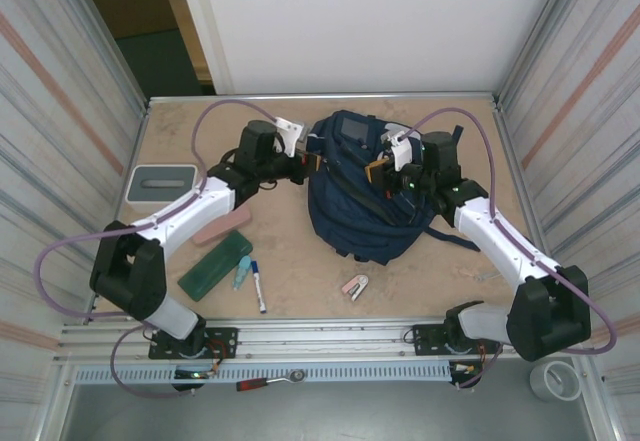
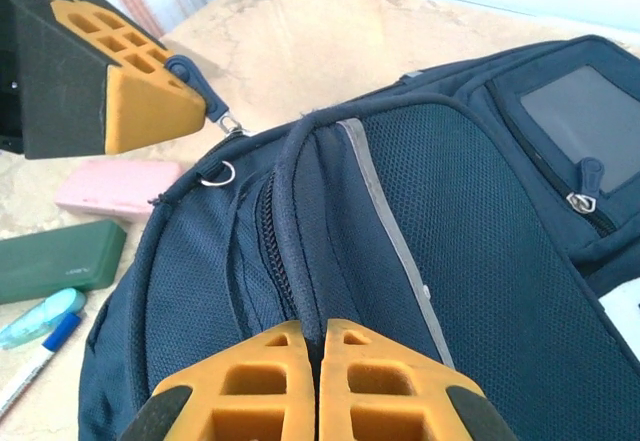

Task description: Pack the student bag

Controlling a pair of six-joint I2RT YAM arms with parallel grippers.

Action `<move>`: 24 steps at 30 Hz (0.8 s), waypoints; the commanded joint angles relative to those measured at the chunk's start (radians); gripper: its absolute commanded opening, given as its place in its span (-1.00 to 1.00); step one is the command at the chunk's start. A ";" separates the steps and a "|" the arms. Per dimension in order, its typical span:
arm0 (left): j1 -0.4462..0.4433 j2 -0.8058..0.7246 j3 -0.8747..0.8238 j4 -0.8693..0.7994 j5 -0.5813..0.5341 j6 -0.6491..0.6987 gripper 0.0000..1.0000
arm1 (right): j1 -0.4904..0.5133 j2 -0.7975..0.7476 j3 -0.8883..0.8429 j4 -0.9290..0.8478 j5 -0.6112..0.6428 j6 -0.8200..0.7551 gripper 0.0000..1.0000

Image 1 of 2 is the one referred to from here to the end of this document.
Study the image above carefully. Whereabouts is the navy blue student backpack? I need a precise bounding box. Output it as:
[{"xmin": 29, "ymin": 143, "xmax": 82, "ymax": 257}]
[{"xmin": 305, "ymin": 109, "xmax": 481, "ymax": 265}]

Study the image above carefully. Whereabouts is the pink pencil case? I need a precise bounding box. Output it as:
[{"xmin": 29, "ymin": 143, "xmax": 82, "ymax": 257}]
[{"xmin": 192, "ymin": 204, "xmax": 253, "ymax": 248}]

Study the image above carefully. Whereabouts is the pink stapler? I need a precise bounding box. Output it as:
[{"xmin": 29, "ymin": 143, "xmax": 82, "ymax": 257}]
[{"xmin": 341, "ymin": 274, "xmax": 371, "ymax": 303}]

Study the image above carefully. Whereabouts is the teal glue stick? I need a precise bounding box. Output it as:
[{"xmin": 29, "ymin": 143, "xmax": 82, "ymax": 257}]
[{"xmin": 231, "ymin": 255, "xmax": 253, "ymax": 291}]

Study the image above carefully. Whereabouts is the white blue marker pen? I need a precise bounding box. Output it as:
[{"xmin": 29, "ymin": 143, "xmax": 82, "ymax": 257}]
[{"xmin": 249, "ymin": 259, "xmax": 269, "ymax": 315}]

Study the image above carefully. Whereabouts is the green pencil case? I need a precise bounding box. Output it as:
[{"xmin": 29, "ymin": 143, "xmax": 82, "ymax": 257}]
[{"xmin": 179, "ymin": 229, "xmax": 253, "ymax": 302}]

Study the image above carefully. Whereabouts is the thin aluminium table edge bar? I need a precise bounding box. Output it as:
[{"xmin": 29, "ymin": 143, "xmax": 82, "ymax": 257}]
[{"xmin": 147, "ymin": 91, "xmax": 501, "ymax": 105}]

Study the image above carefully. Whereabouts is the white grey tissue box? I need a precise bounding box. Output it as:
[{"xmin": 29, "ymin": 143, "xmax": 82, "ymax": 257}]
[{"xmin": 124, "ymin": 163, "xmax": 199, "ymax": 217}]

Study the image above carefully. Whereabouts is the small electronics board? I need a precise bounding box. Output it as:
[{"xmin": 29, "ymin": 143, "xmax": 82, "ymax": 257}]
[
  {"xmin": 448, "ymin": 360, "xmax": 484, "ymax": 377},
  {"xmin": 172, "ymin": 366, "xmax": 219, "ymax": 382}
]

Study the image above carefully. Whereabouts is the grey tape roll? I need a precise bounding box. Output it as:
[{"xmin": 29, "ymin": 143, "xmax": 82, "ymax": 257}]
[{"xmin": 529, "ymin": 360, "xmax": 581, "ymax": 402}]

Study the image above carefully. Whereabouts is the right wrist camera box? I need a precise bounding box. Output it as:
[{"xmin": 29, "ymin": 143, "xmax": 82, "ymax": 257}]
[{"xmin": 380, "ymin": 129, "xmax": 417, "ymax": 172}]

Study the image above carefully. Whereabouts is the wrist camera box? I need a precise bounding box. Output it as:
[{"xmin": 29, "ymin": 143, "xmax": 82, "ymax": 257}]
[
  {"xmin": 272, "ymin": 116, "xmax": 310, "ymax": 158},
  {"xmin": 380, "ymin": 129, "xmax": 417, "ymax": 172}
]

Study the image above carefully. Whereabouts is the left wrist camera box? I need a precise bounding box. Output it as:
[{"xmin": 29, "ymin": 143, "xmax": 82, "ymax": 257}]
[{"xmin": 272, "ymin": 116, "xmax": 310, "ymax": 158}]

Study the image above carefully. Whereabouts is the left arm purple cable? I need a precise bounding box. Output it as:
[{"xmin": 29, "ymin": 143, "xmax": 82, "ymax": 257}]
[{"xmin": 37, "ymin": 100, "xmax": 279, "ymax": 401}]

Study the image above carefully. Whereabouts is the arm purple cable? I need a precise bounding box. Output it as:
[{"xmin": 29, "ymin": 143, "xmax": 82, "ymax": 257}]
[
  {"xmin": 397, "ymin": 106, "xmax": 616, "ymax": 391},
  {"xmin": 37, "ymin": 100, "xmax": 279, "ymax": 401}
]

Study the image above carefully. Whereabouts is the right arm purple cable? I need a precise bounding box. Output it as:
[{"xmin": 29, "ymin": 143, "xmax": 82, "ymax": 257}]
[{"xmin": 397, "ymin": 106, "xmax": 616, "ymax": 391}]

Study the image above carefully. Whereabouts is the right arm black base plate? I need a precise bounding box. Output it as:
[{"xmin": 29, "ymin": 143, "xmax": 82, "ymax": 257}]
[{"xmin": 412, "ymin": 324, "xmax": 503, "ymax": 358}]

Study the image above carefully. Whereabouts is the wide aluminium base rail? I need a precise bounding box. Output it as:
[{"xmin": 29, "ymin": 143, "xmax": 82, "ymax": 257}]
[{"xmin": 54, "ymin": 316, "xmax": 599, "ymax": 366}]

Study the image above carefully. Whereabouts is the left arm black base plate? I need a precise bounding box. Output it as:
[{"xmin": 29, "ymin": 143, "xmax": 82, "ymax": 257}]
[{"xmin": 148, "ymin": 327, "xmax": 239, "ymax": 361}]

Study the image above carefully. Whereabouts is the grey slotted cable duct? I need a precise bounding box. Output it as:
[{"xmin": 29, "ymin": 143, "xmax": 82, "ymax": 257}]
[{"xmin": 73, "ymin": 363, "xmax": 454, "ymax": 385}]

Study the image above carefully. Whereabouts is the red handled ratchet wrench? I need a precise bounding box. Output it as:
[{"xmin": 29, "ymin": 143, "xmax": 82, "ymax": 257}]
[{"xmin": 235, "ymin": 369, "xmax": 307, "ymax": 392}]

